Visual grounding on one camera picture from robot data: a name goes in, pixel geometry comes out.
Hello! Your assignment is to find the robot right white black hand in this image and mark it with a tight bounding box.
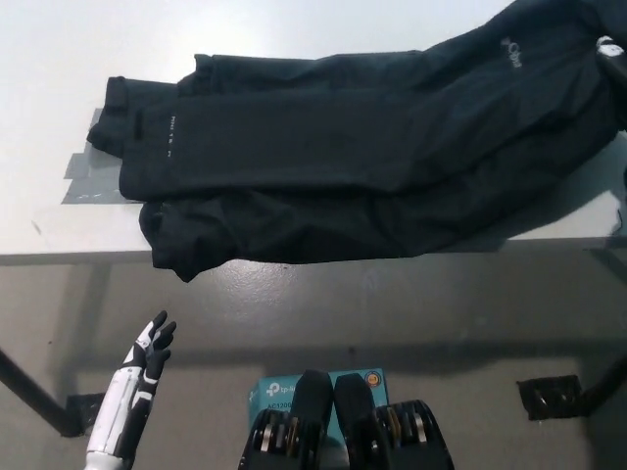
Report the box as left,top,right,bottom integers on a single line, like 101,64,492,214
594,34,622,63

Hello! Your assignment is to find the robot left white black hand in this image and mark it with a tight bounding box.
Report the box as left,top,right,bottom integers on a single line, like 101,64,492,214
86,310,178,462

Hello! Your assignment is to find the black Columbia fleece jacket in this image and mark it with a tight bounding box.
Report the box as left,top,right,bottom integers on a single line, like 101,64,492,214
86,0,627,284

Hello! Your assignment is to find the robot left black body block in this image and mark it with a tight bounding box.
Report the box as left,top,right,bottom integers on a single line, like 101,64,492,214
237,370,337,470

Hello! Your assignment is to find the teal tp-link router box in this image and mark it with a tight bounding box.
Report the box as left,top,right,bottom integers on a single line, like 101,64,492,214
248,369,386,438

